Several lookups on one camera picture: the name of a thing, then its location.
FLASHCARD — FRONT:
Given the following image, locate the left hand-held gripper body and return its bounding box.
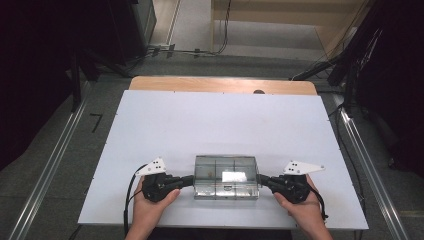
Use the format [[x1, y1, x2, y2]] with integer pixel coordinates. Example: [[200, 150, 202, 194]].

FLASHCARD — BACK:
[[134, 157, 183, 204]]

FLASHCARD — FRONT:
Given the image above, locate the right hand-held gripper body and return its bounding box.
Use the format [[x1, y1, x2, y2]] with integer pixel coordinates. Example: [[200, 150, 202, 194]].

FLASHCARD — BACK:
[[270, 160, 325, 204]]

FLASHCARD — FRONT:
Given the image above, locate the clear grey compartment box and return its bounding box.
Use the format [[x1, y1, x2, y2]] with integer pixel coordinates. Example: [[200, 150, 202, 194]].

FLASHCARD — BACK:
[[193, 154, 261, 201]]

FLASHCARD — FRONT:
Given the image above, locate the person's right hand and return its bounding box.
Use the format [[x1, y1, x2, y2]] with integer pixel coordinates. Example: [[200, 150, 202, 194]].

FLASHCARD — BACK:
[[273, 174, 327, 232]]

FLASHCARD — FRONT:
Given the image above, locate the person's left hand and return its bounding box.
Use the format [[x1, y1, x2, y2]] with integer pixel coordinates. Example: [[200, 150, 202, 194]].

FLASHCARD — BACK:
[[132, 175, 182, 230]]

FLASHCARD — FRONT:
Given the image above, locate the wooden table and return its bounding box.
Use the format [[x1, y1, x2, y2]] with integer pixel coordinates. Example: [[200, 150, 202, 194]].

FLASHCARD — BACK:
[[128, 75, 318, 96]]

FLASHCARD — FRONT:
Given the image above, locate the black metal stand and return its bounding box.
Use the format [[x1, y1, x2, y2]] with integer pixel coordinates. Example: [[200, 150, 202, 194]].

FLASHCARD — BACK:
[[289, 28, 384, 117], [69, 49, 132, 113]]

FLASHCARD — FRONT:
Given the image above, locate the dark curtain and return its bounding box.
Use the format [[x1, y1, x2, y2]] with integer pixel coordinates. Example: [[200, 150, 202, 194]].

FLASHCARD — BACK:
[[0, 0, 83, 172], [353, 0, 424, 178]]

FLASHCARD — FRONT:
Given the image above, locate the black cabinet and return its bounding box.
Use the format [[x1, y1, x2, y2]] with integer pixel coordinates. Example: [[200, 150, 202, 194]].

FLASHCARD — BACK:
[[108, 0, 158, 65]]

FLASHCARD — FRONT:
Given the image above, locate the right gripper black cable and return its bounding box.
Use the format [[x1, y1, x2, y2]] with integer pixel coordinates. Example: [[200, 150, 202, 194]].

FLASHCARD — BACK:
[[308, 184, 330, 221]]

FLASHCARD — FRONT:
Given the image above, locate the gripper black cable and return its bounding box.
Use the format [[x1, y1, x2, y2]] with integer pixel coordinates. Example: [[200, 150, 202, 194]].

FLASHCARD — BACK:
[[308, 184, 330, 221], [123, 163, 149, 236]]

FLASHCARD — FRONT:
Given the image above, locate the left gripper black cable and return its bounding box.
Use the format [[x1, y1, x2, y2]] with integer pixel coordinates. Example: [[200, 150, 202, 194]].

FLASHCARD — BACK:
[[123, 163, 149, 236]]

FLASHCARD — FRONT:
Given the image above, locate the thin black cable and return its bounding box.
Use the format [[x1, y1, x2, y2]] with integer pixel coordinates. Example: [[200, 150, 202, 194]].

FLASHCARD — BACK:
[[328, 103, 355, 163]]

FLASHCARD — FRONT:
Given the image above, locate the aluminium floor rail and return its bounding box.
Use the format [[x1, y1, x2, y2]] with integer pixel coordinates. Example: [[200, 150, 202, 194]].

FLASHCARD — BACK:
[[8, 81, 93, 240], [333, 93, 412, 240]]

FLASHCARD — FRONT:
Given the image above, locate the black floor cable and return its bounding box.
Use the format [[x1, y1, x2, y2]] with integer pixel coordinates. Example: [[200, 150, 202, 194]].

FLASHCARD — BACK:
[[146, 0, 233, 57]]

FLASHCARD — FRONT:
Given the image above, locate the beige wooden frame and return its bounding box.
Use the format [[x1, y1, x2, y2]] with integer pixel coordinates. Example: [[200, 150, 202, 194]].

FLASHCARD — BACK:
[[210, 0, 369, 58]]

